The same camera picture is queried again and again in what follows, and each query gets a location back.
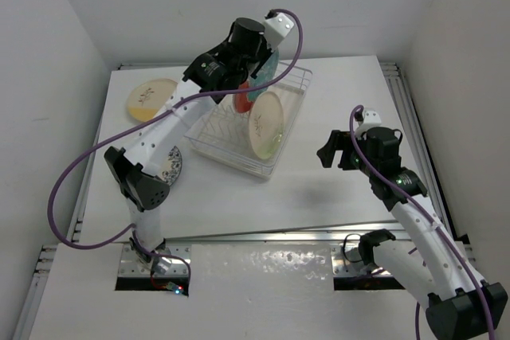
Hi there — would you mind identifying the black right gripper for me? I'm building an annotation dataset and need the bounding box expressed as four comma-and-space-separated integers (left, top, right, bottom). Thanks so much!
317, 129, 377, 177

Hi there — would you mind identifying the red and teal plate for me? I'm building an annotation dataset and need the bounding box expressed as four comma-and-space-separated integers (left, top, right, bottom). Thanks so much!
233, 50, 280, 114

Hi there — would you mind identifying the cream plate green section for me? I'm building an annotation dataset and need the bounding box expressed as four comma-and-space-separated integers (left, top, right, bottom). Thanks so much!
248, 91, 284, 160

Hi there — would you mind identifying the blue floral pattern plate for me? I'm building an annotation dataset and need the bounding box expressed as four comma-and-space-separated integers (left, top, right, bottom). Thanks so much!
159, 147, 182, 186

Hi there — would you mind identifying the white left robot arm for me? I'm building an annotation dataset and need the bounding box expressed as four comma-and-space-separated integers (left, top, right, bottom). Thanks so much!
104, 13, 286, 252

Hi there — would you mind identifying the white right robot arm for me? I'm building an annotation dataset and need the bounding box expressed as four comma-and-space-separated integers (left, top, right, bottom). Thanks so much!
317, 127, 508, 339

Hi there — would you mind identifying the white front cover board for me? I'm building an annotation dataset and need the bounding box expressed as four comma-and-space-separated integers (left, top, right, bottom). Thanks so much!
31, 244, 433, 339

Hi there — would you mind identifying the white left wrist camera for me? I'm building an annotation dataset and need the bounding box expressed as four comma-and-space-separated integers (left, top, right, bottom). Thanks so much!
262, 12, 294, 50

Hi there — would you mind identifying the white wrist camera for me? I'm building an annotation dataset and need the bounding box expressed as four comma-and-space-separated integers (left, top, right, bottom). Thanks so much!
262, 12, 294, 50
355, 107, 382, 139

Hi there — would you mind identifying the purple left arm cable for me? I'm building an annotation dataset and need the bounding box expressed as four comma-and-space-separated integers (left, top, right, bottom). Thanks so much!
47, 7, 306, 283

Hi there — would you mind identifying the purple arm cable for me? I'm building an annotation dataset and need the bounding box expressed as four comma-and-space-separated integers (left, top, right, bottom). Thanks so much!
47, 7, 306, 283
349, 104, 499, 340

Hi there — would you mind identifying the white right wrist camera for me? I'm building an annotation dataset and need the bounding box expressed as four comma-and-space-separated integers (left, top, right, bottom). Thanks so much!
355, 107, 382, 139

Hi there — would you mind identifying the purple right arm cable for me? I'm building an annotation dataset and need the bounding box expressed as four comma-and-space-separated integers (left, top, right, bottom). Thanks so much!
349, 104, 499, 340

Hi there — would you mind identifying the aluminium table frame rail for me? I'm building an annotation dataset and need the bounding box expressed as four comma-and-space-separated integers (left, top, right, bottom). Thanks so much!
11, 60, 471, 340

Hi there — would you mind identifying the white wire dish rack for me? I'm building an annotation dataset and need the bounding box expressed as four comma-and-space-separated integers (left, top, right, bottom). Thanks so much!
182, 59, 314, 180

